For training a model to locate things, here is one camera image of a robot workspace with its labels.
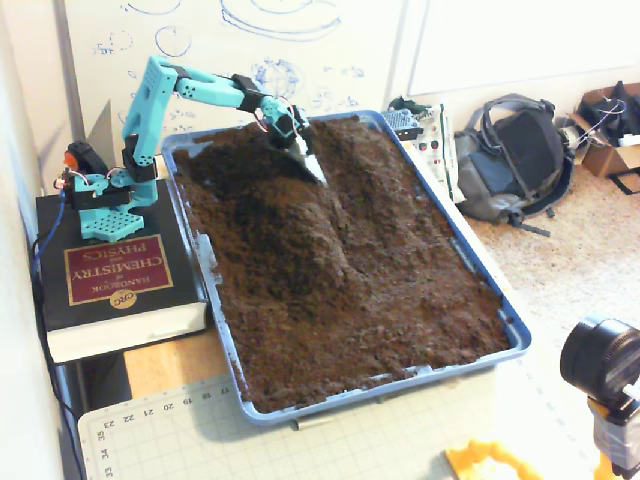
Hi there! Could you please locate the silver foil-covered scoop gripper finger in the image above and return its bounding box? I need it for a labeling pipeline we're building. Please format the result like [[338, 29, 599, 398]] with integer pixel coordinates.
[[282, 139, 329, 189]]

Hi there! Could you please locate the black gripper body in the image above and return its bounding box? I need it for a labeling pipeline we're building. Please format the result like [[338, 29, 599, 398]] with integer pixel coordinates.
[[267, 104, 312, 152]]

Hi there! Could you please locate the brown fibrous soil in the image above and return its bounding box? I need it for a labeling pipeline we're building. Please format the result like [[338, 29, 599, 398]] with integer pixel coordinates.
[[172, 114, 516, 415]]

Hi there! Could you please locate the teal five-joint robot arm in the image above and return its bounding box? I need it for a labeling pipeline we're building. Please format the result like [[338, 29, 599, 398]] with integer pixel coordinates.
[[62, 54, 296, 242]]

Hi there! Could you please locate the perforated box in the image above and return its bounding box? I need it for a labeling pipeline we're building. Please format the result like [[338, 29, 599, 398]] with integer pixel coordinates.
[[382, 108, 421, 142]]

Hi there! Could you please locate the whiteboard with blue drawings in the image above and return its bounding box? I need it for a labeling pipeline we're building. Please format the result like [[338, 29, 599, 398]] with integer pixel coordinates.
[[62, 0, 409, 156]]

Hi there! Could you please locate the grey backpack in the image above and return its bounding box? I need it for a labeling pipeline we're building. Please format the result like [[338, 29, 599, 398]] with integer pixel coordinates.
[[452, 93, 576, 239]]

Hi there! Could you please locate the black chemistry physics handbook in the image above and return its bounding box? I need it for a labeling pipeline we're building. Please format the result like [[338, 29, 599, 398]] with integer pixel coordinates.
[[34, 177, 209, 365]]

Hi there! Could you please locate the small metal bar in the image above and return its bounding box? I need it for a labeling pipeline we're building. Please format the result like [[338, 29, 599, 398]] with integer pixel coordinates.
[[292, 416, 334, 432]]

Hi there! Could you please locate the blue plastic tray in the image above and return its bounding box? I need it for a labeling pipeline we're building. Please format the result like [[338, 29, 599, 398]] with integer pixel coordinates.
[[159, 108, 533, 428]]

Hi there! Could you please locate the grey gridded cutting mat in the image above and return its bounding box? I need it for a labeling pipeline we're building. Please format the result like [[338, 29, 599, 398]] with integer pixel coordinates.
[[77, 372, 616, 480]]

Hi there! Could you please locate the brown cardboard box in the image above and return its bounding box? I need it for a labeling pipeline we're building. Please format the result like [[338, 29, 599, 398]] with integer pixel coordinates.
[[567, 82, 640, 180]]

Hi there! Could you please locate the yellow plastic object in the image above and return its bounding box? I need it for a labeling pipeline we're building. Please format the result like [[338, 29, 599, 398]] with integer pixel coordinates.
[[443, 438, 544, 480]]

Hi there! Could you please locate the blue usb cable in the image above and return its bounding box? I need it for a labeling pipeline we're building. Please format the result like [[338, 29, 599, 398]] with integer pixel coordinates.
[[30, 196, 69, 282]]

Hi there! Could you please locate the black power cable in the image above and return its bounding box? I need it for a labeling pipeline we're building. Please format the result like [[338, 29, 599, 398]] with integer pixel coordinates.
[[29, 239, 87, 480]]

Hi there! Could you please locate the yellow taped camera stand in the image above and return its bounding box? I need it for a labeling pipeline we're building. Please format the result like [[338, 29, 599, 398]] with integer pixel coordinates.
[[587, 394, 640, 480]]

